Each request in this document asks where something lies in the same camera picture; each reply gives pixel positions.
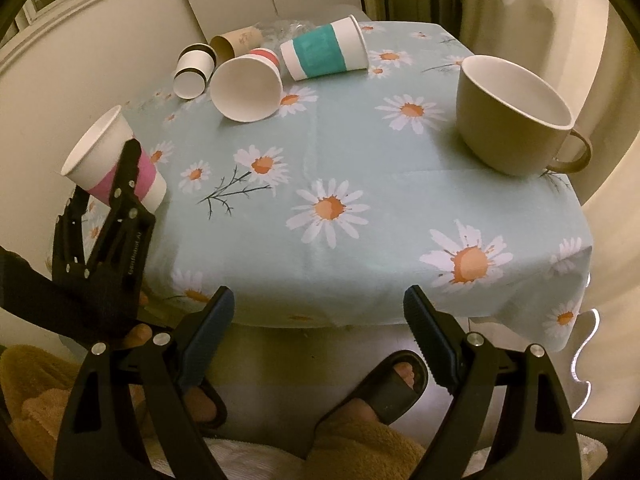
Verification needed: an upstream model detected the cream curtain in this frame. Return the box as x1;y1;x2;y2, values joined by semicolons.
461;0;639;422

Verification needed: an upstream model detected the yellow fluffy blanket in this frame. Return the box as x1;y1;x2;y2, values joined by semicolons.
0;343;426;480

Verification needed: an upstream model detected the black left slipper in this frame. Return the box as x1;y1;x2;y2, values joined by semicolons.
139;378;229;434

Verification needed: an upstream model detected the black right slipper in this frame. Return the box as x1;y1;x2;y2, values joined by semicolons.
316;350;428;427

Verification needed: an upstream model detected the red striped white paper cup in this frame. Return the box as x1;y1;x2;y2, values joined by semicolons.
209;48;283;122

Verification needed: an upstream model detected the beige ceramic mug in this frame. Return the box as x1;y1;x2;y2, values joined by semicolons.
456;55;592;177

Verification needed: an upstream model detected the daisy print blue tablecloth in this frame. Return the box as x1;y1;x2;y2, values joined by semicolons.
120;22;593;351

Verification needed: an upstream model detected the pink sleeve paper cup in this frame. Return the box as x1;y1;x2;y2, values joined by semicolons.
61;105;167;212

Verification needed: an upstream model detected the teal sleeve paper cup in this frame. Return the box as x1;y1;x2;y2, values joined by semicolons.
280;14;370;81

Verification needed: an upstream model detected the brown kraft paper cup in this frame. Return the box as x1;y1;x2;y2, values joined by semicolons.
209;26;262;64

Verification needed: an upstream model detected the black banded white paper cup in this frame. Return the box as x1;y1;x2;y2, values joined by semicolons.
172;44;217;100

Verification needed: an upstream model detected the black slipper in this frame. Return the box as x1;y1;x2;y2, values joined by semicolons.
316;350;428;427
139;378;229;434

